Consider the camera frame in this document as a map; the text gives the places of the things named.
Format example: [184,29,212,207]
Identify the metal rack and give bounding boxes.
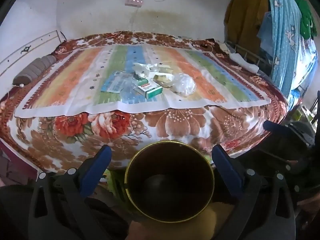
[231,42,274,77]

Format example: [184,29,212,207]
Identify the blue cartoon printed sheet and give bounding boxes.
[259,0,318,100]

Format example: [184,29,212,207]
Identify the clear plastic wrapper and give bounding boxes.
[119,77,150,103]

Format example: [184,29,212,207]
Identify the gold wrapper with white tissue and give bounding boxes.
[152,73,174,88]

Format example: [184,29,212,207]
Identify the rainbow striped mat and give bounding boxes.
[14,43,272,118]

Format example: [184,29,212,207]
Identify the white plastic bag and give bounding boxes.
[132,62,161,78]

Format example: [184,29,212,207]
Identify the white cable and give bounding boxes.
[126,6,140,34]

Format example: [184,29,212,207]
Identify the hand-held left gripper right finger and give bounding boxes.
[211,144,297,240]

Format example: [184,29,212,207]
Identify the mustard yellow coat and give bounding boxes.
[223,0,272,55]

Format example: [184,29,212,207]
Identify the brown bin with gold rim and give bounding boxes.
[125,141,215,223]

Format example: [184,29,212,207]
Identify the floral blanket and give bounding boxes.
[0,31,288,174]

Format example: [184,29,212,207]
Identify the green and white medicine box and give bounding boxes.
[138,79,163,100]

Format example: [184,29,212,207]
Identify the green garment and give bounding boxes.
[294,0,317,40]

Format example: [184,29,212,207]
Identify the grey striped pillow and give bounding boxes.
[12,55,57,86]

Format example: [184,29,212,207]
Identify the clear plastic bag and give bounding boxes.
[172,73,197,97]

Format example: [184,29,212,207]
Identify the person's right forearm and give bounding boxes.
[296,195,320,240]

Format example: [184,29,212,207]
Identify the white headboard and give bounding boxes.
[0,29,67,77]

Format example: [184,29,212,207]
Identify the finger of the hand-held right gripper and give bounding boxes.
[259,150,300,172]
[263,121,304,143]

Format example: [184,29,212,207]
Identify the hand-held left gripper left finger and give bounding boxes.
[28,144,112,240]

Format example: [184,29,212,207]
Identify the blue mask packet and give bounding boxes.
[101,71,133,93]

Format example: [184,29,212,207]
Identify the white folded cloth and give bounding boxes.
[229,52,260,72]

